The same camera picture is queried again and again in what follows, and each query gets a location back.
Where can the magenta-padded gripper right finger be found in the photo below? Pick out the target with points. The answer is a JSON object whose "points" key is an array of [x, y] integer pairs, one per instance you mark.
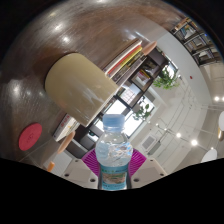
{"points": [[149, 171]]}

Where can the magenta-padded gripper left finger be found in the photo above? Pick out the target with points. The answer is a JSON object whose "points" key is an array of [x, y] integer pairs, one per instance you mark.
{"points": [[80, 174]]}

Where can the clear blue-capped water bottle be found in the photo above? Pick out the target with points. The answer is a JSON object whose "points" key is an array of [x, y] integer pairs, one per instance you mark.
{"points": [[114, 156]]}

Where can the white ceiling air conditioner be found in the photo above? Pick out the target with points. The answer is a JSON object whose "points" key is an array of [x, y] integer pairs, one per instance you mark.
{"points": [[148, 142]]}

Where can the dark open shelf unit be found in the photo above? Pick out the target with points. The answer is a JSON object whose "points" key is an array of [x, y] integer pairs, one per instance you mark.
{"points": [[83, 140]]}

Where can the large window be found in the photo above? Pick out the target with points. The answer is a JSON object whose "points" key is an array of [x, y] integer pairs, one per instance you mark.
{"points": [[131, 121]]}

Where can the ceiling lights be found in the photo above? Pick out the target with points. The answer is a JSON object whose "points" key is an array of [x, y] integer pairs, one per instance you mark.
{"points": [[194, 142]]}

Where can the potted green plant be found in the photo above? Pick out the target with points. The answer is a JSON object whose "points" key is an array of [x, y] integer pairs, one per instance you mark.
{"points": [[142, 111], [165, 80]]}

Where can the flat round red coaster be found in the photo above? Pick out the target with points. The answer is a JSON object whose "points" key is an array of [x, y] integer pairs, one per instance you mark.
{"points": [[30, 136]]}

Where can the beige paper cup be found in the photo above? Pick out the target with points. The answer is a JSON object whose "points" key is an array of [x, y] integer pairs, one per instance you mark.
{"points": [[78, 86]]}

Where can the stack of books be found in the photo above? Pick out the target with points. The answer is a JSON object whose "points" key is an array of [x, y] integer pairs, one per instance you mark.
{"points": [[125, 58]]}

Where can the wall bookshelf with books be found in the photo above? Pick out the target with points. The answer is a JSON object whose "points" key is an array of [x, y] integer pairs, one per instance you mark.
{"points": [[196, 40]]}

